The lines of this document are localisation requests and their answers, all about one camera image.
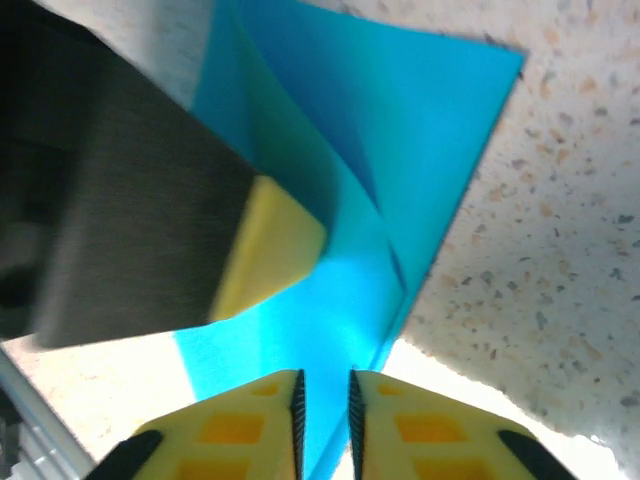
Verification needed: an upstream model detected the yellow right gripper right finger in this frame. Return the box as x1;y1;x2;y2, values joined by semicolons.
348;369;576;480

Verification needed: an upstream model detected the teal cloth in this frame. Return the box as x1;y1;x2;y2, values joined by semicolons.
172;0;526;480

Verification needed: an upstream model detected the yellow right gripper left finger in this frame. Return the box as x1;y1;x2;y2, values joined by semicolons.
92;369;306;480

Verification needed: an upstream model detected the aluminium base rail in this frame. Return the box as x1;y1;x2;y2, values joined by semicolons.
0;344;96;480

